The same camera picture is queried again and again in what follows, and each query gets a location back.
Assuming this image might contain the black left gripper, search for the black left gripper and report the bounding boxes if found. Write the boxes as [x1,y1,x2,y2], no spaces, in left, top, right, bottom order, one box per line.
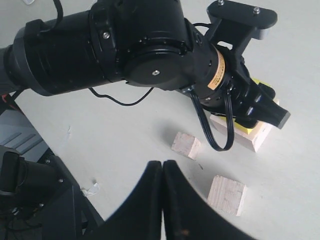
[219,46,291,129]

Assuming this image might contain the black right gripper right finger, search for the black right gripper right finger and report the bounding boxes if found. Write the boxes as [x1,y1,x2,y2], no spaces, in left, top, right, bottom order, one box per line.
[162,160,253,240]

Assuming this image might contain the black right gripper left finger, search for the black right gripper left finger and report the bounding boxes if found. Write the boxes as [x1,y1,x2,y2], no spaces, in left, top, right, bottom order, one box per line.
[83,161,163,240]

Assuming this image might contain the yellow cube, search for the yellow cube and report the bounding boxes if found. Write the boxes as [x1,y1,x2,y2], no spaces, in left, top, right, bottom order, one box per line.
[232,77,272,134]

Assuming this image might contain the large light wooden cube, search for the large light wooden cube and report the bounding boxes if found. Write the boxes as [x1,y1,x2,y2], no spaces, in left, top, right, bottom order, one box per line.
[210,114,274,152]

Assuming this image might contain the medium wooden cube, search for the medium wooden cube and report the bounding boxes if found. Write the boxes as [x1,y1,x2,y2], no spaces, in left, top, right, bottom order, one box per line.
[207,175,248,217]

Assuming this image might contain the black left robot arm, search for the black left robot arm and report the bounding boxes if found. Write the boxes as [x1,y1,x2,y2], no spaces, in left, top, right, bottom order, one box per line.
[0,0,290,128]

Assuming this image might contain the small wooden cube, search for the small wooden cube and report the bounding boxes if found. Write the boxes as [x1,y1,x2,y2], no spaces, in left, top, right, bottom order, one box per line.
[171,132,201,160]

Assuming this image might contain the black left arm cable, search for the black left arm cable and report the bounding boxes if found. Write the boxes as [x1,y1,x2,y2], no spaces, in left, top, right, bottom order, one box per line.
[51,0,236,153]

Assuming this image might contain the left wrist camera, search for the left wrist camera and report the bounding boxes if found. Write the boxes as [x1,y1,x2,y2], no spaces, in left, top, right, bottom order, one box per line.
[205,0,278,56]

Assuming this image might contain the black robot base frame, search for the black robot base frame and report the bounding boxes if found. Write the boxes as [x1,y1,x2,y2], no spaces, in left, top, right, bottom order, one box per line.
[0,92,106,240]

